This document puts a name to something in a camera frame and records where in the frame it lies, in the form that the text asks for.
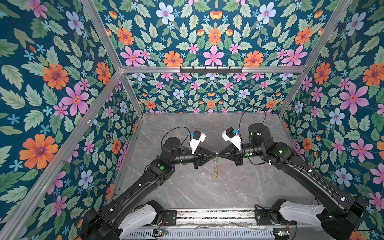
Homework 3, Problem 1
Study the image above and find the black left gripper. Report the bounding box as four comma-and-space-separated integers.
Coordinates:
171, 144, 218, 169

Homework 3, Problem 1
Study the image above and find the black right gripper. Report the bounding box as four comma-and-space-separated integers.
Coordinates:
217, 143, 264, 167

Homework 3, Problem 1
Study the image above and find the silver metal keyring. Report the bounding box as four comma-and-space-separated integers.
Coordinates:
214, 157, 219, 178

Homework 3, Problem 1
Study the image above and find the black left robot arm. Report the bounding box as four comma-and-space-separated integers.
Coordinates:
76, 137, 218, 240

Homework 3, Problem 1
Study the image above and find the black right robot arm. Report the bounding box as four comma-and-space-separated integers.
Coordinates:
219, 123, 368, 240

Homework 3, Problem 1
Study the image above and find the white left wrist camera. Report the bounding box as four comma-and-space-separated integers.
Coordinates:
189, 130, 206, 155

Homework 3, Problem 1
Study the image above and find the black left camera cable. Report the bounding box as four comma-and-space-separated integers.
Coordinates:
160, 126, 192, 146

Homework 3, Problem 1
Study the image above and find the black camera cable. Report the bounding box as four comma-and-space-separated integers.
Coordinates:
238, 106, 267, 130
160, 126, 192, 146

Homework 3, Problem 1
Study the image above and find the black right camera cable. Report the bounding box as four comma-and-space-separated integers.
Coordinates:
238, 106, 267, 130

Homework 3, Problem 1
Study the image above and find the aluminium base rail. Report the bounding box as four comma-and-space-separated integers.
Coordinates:
95, 208, 340, 229

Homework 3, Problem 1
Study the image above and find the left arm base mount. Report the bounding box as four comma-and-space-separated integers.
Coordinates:
150, 210, 178, 227

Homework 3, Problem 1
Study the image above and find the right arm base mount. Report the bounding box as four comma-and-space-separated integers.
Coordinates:
254, 199, 297, 226

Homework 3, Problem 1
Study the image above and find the white perforated cable duct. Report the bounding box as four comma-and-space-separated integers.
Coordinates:
123, 229, 275, 240

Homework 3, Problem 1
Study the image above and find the black wall hook rail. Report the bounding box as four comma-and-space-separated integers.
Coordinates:
179, 66, 243, 75

